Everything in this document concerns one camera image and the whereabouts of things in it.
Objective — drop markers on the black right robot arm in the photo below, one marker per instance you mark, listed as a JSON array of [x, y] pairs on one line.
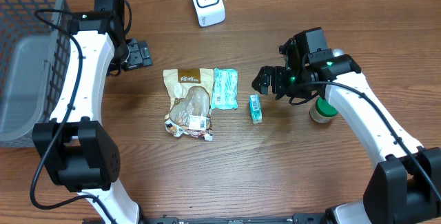
[[405, 184]]

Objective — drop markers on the teal white tissue packet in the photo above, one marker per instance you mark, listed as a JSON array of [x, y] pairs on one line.
[[255, 109]]

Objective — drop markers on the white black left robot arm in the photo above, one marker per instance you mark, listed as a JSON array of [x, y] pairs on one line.
[[74, 147]]

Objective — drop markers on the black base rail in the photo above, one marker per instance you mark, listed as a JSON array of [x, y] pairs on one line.
[[241, 220]]

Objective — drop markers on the green lid white jar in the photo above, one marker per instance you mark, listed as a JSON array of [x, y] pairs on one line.
[[322, 112]]

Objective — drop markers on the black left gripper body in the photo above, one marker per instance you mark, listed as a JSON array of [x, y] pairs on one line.
[[138, 56]]

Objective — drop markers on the grey plastic mesh basket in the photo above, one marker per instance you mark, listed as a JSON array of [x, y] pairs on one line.
[[34, 61]]

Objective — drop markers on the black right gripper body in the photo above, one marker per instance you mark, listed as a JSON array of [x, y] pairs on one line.
[[274, 80]]

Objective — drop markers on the white barcode scanner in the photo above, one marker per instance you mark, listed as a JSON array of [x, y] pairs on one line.
[[209, 12]]

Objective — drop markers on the yellow liquid bottle silver cap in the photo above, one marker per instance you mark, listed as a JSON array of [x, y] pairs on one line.
[[338, 52]]

